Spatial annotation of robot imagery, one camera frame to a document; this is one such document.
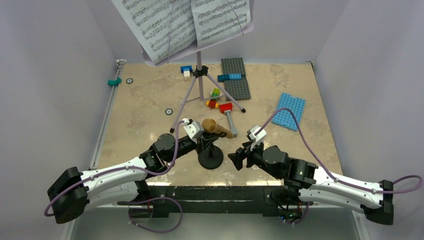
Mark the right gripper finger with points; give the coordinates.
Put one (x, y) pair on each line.
(250, 145)
(237, 159)

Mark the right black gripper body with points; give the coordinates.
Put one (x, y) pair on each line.
(254, 156)

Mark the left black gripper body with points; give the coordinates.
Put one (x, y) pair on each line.
(184, 147)

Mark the gold microphone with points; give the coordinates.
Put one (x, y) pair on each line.
(212, 127)

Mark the black microphone stand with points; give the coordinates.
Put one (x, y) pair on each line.
(212, 157)

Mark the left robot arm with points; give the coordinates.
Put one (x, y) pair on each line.
(75, 191)

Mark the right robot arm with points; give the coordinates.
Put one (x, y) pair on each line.
(306, 182)

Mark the red and grey lego hammer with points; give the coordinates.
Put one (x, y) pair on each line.
(226, 110)

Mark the red yellow lego piece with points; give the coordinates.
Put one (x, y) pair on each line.
(212, 104)

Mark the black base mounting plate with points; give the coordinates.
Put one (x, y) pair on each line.
(268, 201)

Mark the green yellow lego brick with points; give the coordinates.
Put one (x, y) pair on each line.
(215, 93)

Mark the dark grey lego baseplate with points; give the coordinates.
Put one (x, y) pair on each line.
(237, 84)

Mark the blue lego bricks on baseplate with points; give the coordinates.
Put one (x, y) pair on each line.
(227, 77)

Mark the blue and white lego brick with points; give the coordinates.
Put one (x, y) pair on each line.
(186, 70)

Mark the right sheet music page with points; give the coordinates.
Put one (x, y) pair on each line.
(216, 20)

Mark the sheet music page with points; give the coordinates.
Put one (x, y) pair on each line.
(162, 27)
(216, 20)

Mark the left sheet music page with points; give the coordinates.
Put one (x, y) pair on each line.
(162, 27)

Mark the lavender tripod music stand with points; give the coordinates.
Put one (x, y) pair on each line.
(201, 70)

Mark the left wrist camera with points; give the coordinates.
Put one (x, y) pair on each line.
(193, 129)

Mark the teal clamp on rail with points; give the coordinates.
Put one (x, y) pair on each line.
(114, 82)

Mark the aluminium frame rail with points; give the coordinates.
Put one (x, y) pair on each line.
(94, 161)

